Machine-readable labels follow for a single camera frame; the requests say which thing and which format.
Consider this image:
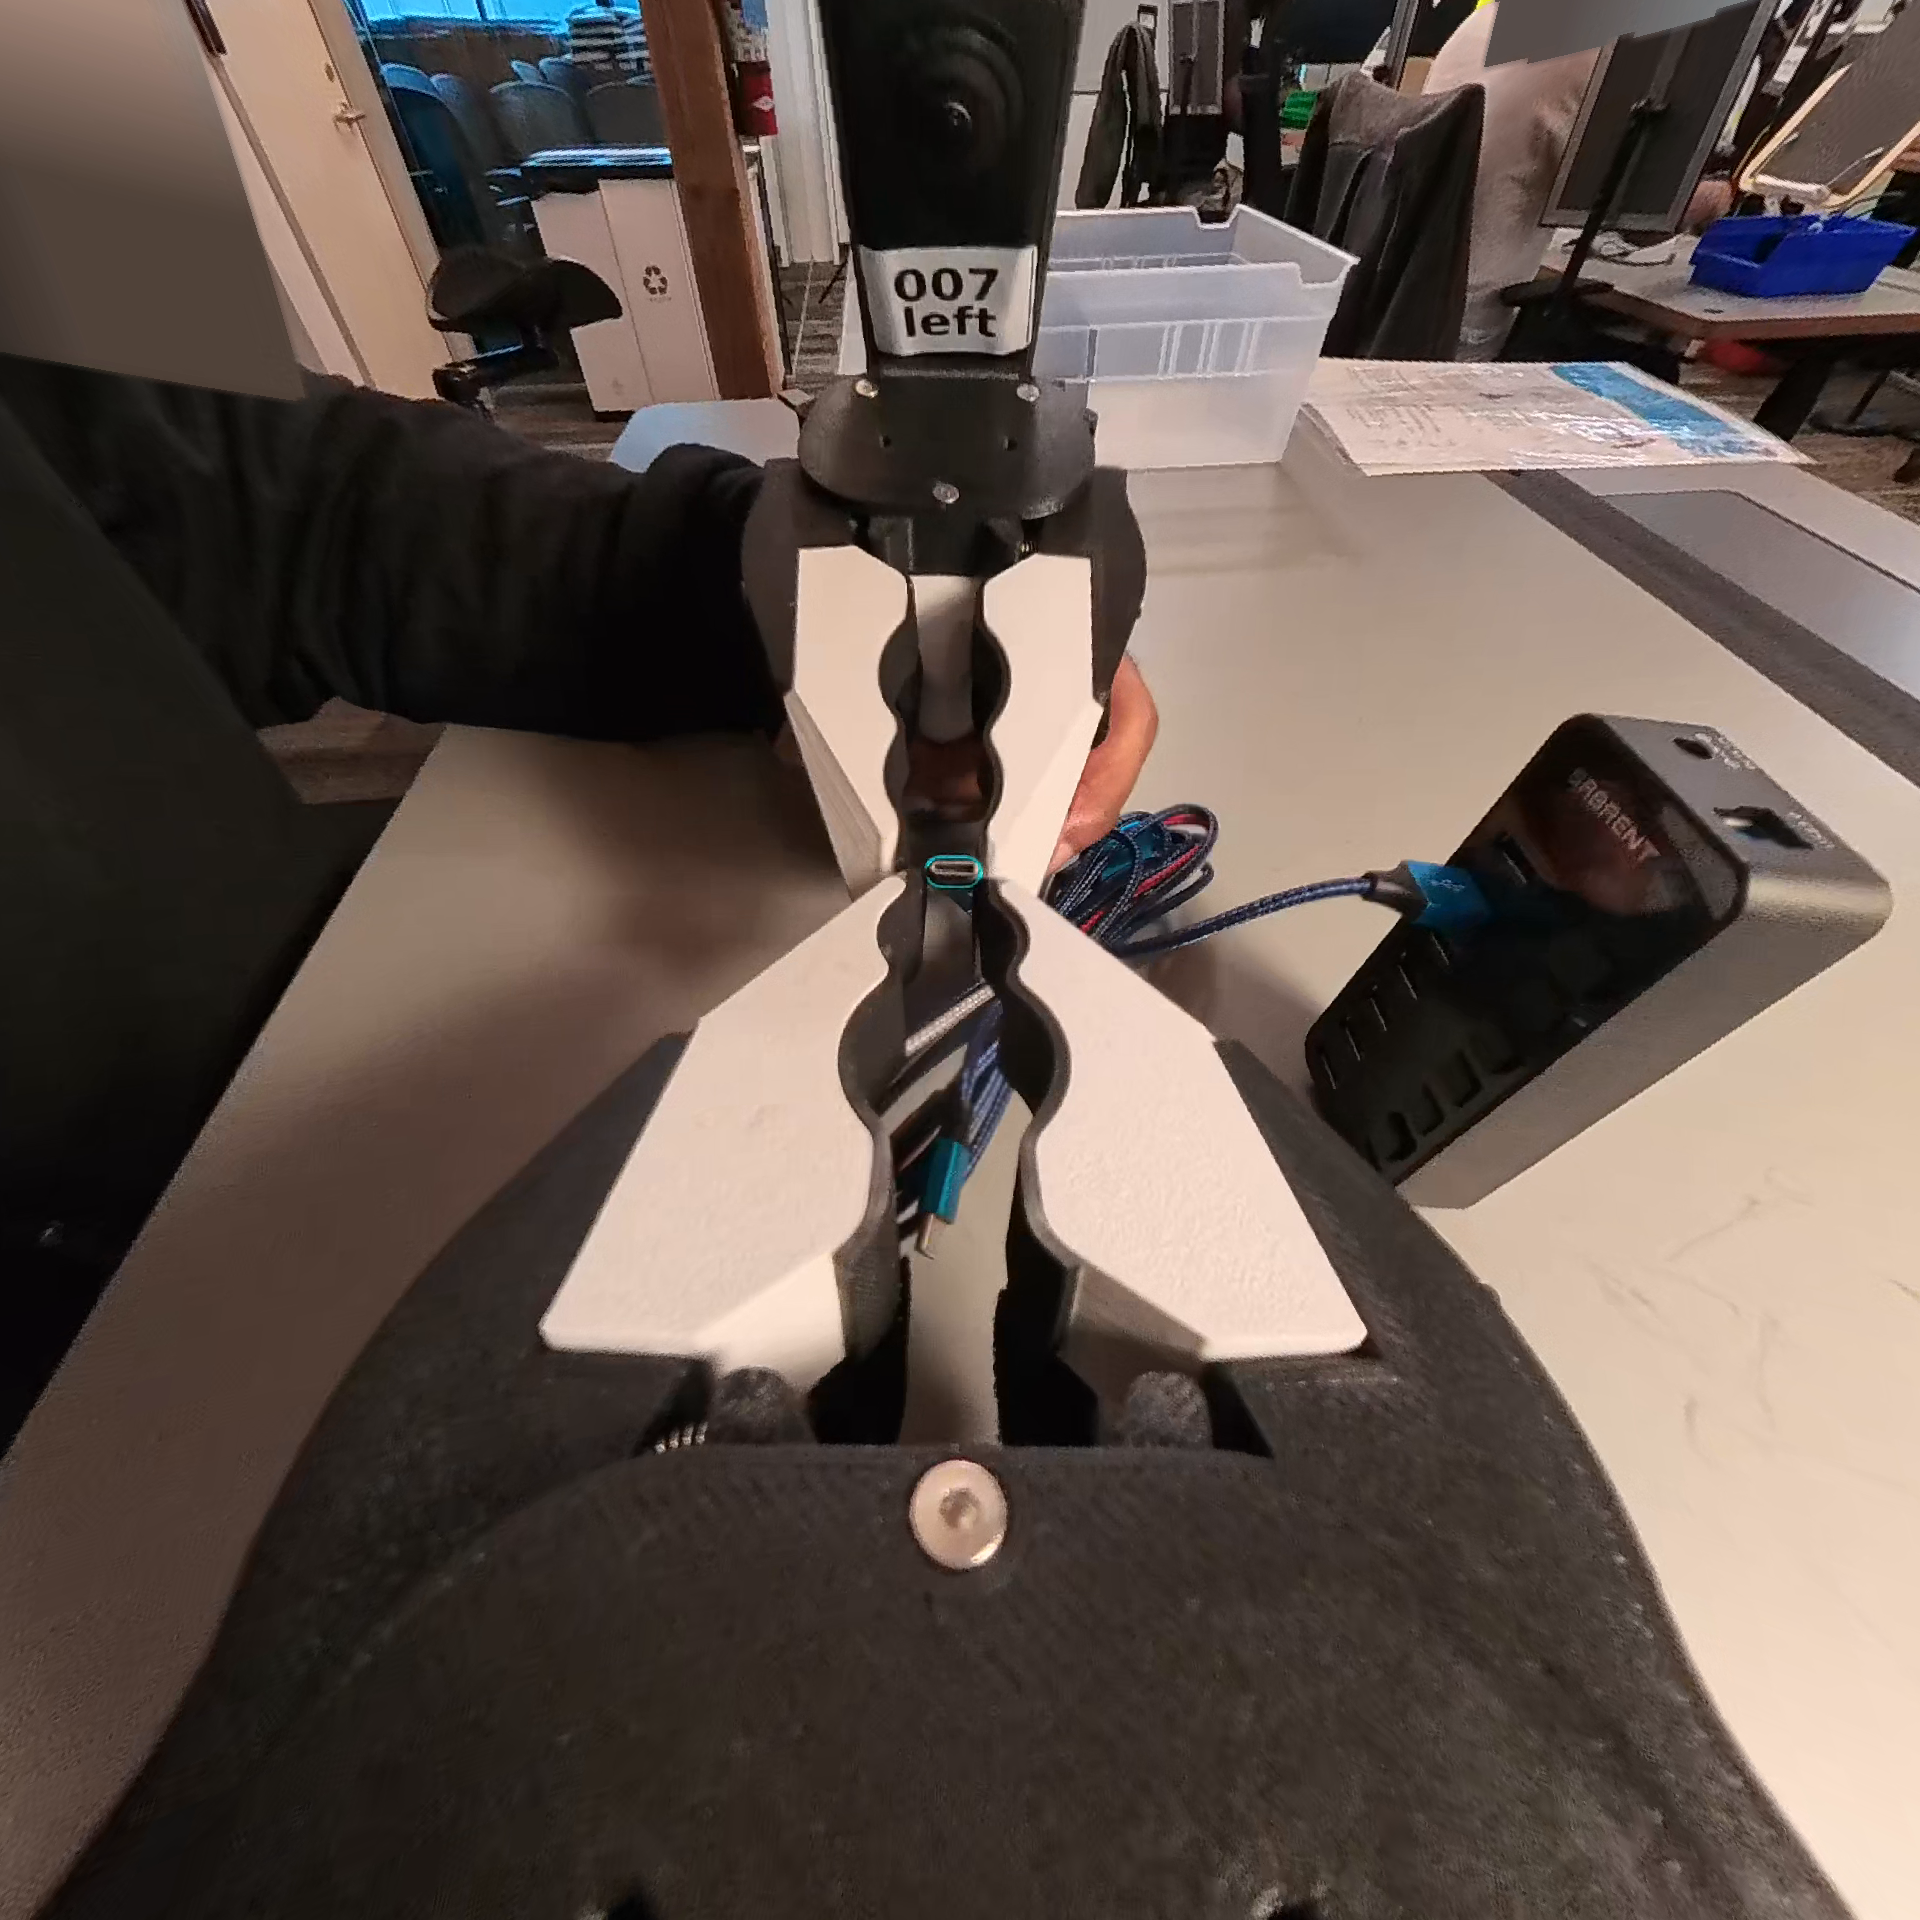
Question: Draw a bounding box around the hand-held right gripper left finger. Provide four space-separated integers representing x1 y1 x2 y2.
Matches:
534 877 921 1428

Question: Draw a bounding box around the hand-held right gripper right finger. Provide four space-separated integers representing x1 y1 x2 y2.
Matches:
983 882 1371 1428

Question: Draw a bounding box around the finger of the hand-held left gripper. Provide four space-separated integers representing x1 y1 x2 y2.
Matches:
778 542 921 891
973 556 1112 891

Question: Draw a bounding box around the red braided USB cable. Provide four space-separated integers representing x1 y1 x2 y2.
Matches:
1110 808 1221 901

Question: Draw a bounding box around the clear plastic bin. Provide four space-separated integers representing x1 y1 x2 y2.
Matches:
1033 202 1363 471

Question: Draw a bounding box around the black USB hub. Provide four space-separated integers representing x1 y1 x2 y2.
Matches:
1304 711 1893 1216

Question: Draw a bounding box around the person's left forearm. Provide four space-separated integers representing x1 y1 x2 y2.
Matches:
0 354 795 749

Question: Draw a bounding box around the person's left hand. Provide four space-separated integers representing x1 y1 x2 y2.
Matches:
1049 661 1162 874

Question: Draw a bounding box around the white recycling bin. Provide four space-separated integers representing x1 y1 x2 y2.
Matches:
526 145 723 419

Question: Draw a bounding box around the black coat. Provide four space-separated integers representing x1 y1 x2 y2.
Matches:
1074 23 1170 214

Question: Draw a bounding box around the black office chair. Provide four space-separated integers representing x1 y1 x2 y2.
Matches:
423 245 626 414

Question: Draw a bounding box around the grey jacket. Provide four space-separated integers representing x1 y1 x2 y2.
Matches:
1285 68 1488 365

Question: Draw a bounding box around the row of grey chairs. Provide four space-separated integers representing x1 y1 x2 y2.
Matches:
376 55 674 170

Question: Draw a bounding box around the printed paper sheet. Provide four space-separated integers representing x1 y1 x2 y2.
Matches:
1296 356 1813 476

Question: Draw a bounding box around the person's black clothing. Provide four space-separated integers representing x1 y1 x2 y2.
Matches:
0 406 438 1464

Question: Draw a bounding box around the beige door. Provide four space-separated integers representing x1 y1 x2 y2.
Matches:
308 0 440 395

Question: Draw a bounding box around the work table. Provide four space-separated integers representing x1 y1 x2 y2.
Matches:
1545 224 1920 439

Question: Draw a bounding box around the grey monitor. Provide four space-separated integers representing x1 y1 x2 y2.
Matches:
1541 35 1776 229

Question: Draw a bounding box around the blue plastic bin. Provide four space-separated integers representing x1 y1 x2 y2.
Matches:
1685 216 1920 301

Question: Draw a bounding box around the wooden document board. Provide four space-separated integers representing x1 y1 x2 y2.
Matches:
1737 55 1920 200

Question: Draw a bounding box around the wooden post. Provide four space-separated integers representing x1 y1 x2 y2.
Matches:
639 0 782 402

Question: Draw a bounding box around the grey table cable tray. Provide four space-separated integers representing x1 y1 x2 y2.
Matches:
1499 463 1920 723

